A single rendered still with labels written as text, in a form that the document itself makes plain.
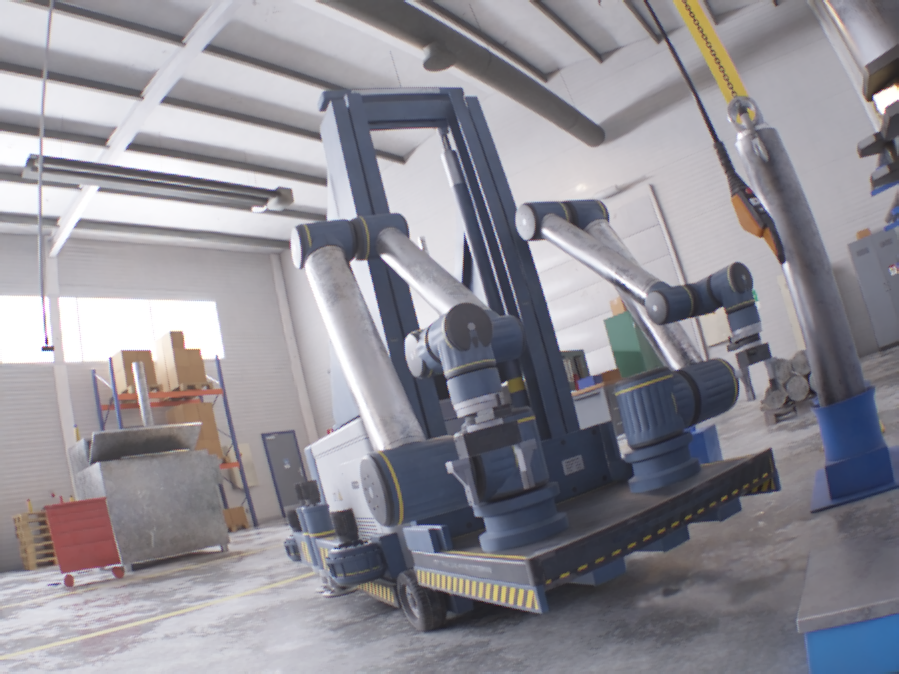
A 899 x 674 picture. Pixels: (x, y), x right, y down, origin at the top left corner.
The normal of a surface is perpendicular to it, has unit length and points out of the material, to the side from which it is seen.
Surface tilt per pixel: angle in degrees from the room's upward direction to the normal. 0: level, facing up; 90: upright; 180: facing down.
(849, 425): 90
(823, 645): 90
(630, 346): 90
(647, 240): 90
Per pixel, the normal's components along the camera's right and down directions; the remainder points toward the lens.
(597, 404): -0.60, 0.00
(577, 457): 0.34, -0.26
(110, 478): 0.70, -0.31
